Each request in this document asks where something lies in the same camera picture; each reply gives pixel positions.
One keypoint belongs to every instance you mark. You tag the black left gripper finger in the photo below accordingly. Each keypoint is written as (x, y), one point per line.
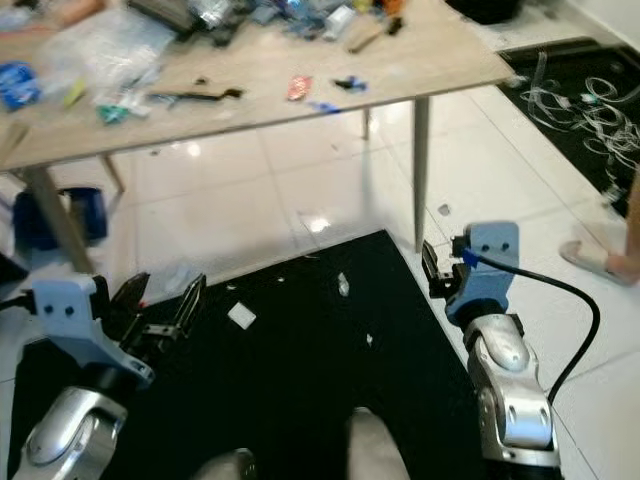
(192, 305)
(130, 292)

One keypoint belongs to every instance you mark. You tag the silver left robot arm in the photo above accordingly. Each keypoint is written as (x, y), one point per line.
(75, 430)

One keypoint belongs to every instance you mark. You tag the blue rubbish bin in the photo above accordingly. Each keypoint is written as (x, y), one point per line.
(85, 215)

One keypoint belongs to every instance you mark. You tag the small grey floor scrap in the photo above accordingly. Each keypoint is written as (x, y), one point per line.
(444, 210)

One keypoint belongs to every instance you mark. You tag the square white paper scrap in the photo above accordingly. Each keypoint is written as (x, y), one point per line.
(241, 315)

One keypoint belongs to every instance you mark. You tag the crumpled white paper scrap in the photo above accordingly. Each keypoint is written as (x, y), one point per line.
(344, 285)

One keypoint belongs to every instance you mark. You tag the black floor mat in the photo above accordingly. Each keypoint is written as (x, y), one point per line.
(290, 390)
(530, 70)

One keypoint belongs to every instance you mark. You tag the beige slipper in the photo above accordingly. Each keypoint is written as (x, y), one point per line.
(590, 265)

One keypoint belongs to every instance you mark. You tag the grey robot left leg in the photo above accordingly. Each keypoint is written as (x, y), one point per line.
(225, 465)

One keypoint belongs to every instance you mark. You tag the grey robot leg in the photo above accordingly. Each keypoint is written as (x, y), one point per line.
(225, 465)
(375, 445)

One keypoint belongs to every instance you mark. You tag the person with bare legs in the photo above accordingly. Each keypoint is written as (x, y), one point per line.
(632, 230)

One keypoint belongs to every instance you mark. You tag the small green object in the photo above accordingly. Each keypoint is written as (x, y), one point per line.
(113, 113)

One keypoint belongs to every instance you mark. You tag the grey robot right leg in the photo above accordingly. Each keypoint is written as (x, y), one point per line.
(375, 445)

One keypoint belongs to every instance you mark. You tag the blue tape strip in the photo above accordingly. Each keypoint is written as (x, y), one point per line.
(325, 106)

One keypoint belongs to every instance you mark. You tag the small blue black object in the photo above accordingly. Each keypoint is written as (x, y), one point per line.
(350, 83)

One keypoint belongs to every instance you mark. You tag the light wooden table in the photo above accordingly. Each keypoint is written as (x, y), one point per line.
(260, 120)

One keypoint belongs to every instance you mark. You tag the small yellow object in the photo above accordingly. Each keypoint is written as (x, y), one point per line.
(76, 94)

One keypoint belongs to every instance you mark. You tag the flat black tool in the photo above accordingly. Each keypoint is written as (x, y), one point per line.
(195, 94)

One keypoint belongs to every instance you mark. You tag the red snack wrapper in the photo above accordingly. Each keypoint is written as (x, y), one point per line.
(298, 87)

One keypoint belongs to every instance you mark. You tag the wooden block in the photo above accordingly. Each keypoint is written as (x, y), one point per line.
(368, 36)

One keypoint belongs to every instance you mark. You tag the blue snack packet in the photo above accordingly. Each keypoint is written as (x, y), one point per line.
(18, 85)

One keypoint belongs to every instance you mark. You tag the clear plastic bag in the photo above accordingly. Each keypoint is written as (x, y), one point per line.
(110, 50)

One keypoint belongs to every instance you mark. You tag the grey box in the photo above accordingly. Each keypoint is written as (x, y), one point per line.
(163, 15)

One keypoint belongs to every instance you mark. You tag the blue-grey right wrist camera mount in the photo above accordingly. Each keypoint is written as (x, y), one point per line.
(490, 265)

